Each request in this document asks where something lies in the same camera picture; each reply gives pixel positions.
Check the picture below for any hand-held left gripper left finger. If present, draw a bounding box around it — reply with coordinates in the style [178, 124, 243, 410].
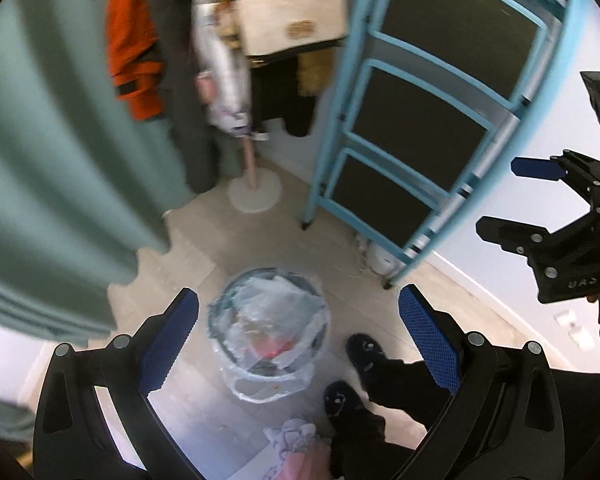
[32, 287, 206, 480]

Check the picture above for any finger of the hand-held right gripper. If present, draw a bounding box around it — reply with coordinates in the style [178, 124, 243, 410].
[475, 215, 558, 272]
[511, 149, 600, 211]

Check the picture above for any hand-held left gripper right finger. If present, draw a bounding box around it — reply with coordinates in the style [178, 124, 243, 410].
[397, 284, 566, 480]

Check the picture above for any trash bin with plastic liner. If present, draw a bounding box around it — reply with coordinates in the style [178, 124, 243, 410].
[207, 266, 332, 404]

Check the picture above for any person's right leg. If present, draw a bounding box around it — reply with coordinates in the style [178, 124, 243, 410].
[366, 357, 453, 433]

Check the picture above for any person's leg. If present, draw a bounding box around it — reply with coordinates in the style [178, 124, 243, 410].
[329, 405, 431, 480]
[366, 357, 453, 433]

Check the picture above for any white round appliance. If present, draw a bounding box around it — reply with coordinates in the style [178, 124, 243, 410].
[357, 235, 407, 279]

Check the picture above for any blue step ladder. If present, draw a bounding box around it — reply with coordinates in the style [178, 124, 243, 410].
[300, 0, 588, 291]

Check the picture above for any person's left leg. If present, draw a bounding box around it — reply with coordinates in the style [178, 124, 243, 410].
[329, 405, 431, 480]

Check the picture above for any purple floral blanket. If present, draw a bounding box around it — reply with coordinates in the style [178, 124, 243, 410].
[264, 414, 322, 461]

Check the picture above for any black coat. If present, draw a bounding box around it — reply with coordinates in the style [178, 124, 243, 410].
[145, 0, 222, 195]

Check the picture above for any green curtain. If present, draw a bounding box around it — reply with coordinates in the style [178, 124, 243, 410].
[0, 0, 201, 342]

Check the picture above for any silver folded umbrella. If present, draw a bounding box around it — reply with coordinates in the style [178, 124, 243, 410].
[190, 0, 257, 137]

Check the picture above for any white handbag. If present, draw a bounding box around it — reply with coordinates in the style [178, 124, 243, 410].
[232, 0, 352, 58]

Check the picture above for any orange jacket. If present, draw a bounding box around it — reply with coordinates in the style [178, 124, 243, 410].
[105, 0, 167, 122]

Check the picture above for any white wall switch panel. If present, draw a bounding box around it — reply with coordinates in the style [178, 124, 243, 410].
[567, 327, 597, 352]

